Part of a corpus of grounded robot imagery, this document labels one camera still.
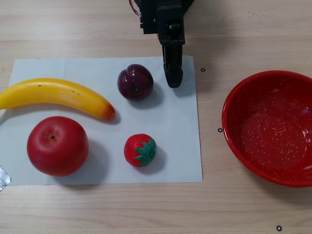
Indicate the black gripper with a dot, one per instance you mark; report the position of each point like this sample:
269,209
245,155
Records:
172,36

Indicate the yellow plastic banana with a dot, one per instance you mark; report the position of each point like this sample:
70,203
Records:
61,93

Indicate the red speckled enamel bowl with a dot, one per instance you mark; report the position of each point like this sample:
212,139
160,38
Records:
268,136

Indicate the dark purple plastic plum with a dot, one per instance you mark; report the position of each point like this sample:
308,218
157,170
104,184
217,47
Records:
135,83

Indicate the white paper sheet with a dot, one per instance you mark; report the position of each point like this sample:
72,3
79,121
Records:
170,146

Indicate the red plastic strawberry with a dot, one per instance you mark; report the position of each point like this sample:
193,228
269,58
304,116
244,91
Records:
136,148

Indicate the red plastic apple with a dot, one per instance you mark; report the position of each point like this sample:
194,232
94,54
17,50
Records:
57,146

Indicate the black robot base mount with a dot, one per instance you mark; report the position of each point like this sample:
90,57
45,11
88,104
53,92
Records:
189,3

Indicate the grey duct tape piece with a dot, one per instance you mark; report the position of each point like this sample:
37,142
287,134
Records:
3,180

